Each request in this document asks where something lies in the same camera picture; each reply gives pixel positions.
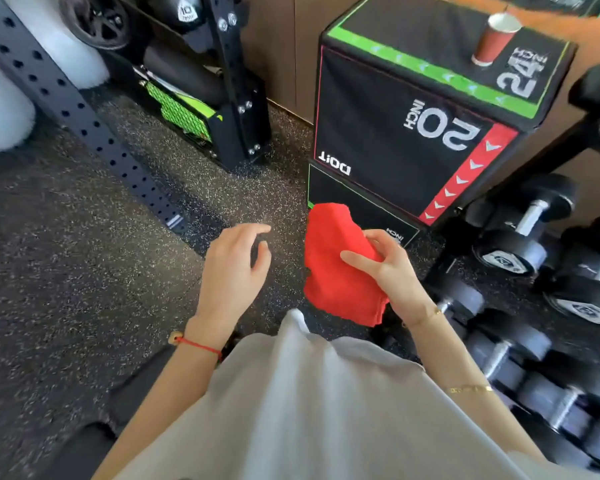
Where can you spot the green mesh pad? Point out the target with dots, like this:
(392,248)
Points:
(177,112)

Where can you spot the black bolted storage rack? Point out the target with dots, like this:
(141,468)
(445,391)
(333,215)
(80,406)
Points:
(237,94)

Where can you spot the person's left thumb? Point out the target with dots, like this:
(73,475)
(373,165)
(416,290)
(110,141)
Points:
(263,259)

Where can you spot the black plyo box green edge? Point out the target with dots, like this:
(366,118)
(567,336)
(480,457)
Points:
(360,204)

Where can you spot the person's right thumb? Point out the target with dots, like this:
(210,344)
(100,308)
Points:
(360,262)

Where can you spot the black wheel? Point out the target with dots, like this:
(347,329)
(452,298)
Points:
(97,19)

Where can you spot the black perforated rack upright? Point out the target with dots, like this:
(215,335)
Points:
(75,104)

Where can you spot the person's left forearm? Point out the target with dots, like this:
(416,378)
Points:
(175,394)

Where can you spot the person's right forearm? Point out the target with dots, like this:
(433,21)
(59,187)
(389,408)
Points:
(460,374)

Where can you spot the black plyo box red trim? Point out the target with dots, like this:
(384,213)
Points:
(395,124)

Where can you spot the person's right hand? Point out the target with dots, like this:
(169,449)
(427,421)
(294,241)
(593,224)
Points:
(397,282)

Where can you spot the white shirt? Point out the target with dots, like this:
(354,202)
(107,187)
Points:
(305,414)

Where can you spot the person's left hand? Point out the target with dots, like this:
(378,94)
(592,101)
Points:
(225,274)

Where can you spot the red-brown paper cup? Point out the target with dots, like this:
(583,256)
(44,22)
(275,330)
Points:
(492,42)

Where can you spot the rack of black dumbbells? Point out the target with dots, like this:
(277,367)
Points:
(530,304)

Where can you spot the black trousers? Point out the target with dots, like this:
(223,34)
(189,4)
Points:
(110,424)

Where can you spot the black medicine ball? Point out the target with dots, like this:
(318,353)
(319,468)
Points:
(177,9)

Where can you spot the red cloth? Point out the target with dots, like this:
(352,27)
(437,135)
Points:
(335,264)

